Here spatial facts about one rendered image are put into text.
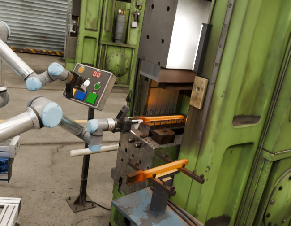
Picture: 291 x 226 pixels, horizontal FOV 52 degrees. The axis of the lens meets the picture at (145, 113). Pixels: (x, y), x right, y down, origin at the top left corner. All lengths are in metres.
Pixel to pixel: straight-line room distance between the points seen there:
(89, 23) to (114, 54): 0.83
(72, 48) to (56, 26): 2.88
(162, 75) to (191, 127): 0.35
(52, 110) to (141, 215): 0.68
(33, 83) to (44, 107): 0.32
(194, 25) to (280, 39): 0.49
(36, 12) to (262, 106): 8.28
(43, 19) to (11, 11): 0.85
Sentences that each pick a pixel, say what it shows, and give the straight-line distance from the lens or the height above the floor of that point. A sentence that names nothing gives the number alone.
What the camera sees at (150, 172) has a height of 0.95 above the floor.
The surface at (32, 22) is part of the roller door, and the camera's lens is 9.59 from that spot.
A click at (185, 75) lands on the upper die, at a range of 1.93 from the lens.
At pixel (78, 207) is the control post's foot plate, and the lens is 2.73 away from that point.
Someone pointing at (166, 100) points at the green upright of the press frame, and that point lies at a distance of 2.25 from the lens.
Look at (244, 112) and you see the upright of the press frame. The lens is 1.88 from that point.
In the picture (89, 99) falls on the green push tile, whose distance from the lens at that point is 2.20.
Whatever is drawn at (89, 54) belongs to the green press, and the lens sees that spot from 6.71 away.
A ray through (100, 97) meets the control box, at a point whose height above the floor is 1.03.
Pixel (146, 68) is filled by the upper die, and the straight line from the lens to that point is 1.89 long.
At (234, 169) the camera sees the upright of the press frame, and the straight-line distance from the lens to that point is 2.07.
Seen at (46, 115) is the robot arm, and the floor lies 1.12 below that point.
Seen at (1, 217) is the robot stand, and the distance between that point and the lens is 2.31.
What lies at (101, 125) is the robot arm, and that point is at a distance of 1.73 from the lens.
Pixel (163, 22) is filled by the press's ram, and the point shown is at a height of 1.61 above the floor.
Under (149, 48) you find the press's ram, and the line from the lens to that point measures 1.88.
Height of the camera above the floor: 1.64
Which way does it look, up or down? 18 degrees down
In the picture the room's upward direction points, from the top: 10 degrees clockwise
